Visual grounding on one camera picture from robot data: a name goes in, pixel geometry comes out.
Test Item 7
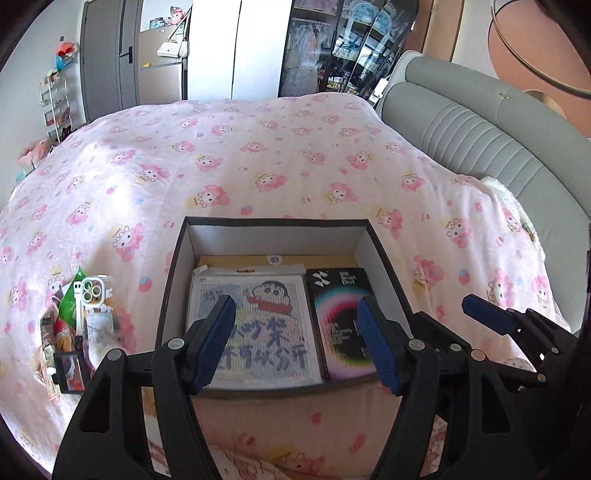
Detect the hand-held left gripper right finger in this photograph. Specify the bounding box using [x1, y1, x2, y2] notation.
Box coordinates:
[358, 295, 522, 480]

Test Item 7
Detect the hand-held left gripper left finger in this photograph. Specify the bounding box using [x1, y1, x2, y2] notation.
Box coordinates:
[52, 294, 237, 480]

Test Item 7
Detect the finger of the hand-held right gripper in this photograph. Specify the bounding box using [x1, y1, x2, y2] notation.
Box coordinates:
[412, 310, 546, 393]
[462, 294, 578, 370]

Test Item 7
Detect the black box with rainbow ring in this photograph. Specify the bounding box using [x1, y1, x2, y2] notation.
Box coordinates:
[305, 268, 382, 382]

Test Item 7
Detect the cartoon printed packet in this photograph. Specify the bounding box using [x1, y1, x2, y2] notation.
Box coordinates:
[186, 265, 324, 391]

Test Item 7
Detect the white fluffy plush keychain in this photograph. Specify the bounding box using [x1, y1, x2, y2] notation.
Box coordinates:
[85, 311, 122, 367]

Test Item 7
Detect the black cardboard box white inside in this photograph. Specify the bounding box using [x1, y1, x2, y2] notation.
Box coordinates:
[154, 216, 414, 398]

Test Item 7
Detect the yellow flat packet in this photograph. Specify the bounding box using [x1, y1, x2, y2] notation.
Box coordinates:
[196, 254, 358, 272]

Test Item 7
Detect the white fleece cloth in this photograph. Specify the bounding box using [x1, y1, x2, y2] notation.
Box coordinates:
[480, 175, 542, 246]

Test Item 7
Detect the white phone case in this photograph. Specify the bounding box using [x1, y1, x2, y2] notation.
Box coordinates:
[74, 274, 115, 320]

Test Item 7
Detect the black framed card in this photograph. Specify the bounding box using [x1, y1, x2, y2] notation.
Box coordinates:
[52, 350, 93, 396]

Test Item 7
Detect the green packet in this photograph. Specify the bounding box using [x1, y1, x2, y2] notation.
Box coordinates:
[58, 267, 90, 324]

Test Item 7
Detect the red and yellow packet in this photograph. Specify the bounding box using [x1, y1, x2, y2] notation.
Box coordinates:
[52, 318, 78, 352]

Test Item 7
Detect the grey padded headboard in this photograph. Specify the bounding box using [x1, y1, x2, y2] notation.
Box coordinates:
[376, 51, 591, 333]

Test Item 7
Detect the pink printed blanket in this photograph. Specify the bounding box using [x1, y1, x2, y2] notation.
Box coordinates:
[0, 92, 571, 480]

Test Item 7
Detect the pink plush toy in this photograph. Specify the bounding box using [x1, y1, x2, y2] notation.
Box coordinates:
[17, 138, 52, 168]

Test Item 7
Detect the silver fridge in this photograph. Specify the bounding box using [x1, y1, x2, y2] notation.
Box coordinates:
[137, 23, 190, 104]

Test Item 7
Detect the round gold rimmed mirror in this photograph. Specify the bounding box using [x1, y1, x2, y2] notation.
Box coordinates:
[489, 0, 591, 99]

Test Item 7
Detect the white shelf rack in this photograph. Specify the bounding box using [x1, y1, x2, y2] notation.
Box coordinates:
[39, 76, 75, 145]

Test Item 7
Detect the grey door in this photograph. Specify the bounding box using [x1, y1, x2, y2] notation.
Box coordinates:
[81, 0, 141, 123]

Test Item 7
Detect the white handbag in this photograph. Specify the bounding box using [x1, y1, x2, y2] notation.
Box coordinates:
[157, 39, 190, 59]

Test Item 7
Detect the dark glass display cabinet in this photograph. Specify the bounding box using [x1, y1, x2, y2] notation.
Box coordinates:
[278, 0, 393, 100]

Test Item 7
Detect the white wardrobe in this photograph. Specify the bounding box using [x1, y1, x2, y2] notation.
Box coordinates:
[187, 0, 294, 100]

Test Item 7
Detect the red and blue plush toy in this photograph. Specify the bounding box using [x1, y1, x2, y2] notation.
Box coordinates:
[54, 41, 79, 70]

